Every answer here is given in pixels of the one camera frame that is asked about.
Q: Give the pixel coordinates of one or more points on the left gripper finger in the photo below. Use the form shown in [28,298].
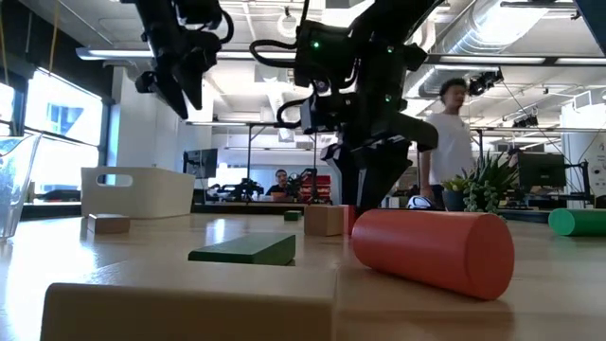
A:
[198,83]
[174,90]

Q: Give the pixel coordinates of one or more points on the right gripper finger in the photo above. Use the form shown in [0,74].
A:
[386,180]
[348,180]

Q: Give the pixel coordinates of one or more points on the red wooden cube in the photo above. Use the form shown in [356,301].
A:
[349,220]

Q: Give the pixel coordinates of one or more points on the natural wooden cube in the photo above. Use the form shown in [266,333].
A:
[324,220]

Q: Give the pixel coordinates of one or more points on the red wooden cylinder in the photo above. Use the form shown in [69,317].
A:
[426,251]

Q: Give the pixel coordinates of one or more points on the green wooden cylinder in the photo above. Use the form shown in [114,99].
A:
[580,222]

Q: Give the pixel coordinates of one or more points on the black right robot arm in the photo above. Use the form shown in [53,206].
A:
[326,52]

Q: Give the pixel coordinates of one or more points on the black idle robot arm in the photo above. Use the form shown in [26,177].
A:
[241,189]

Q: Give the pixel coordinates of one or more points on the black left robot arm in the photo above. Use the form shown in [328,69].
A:
[147,19]

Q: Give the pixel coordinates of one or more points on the red storage bins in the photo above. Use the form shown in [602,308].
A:
[323,187]

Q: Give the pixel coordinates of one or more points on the white black round object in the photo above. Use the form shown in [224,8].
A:
[419,202]

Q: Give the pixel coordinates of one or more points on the green rectangular wooden block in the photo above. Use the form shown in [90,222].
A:
[292,215]
[246,250]

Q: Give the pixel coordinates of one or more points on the person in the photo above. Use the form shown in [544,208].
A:
[452,142]
[279,187]

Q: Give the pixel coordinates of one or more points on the black computer monitor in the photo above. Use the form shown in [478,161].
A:
[542,169]
[201,163]

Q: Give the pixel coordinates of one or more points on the potted succulent plant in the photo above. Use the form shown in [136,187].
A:
[487,184]

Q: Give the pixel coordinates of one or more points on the small natural wooden block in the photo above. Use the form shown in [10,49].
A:
[109,223]

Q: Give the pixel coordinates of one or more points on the clear plastic bin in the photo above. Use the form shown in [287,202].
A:
[16,189]

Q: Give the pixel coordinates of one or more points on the natural rectangular wooden block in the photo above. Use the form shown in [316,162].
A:
[189,303]

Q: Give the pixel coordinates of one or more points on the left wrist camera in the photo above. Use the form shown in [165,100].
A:
[201,14]

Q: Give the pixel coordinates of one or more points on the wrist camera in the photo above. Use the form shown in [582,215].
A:
[201,14]
[317,116]

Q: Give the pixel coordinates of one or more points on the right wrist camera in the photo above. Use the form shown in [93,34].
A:
[317,116]

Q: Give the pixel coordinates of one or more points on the black mounted camera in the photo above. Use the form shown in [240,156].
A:
[323,85]
[485,81]

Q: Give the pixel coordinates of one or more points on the black metal workstation frame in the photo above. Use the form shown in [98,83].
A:
[265,125]

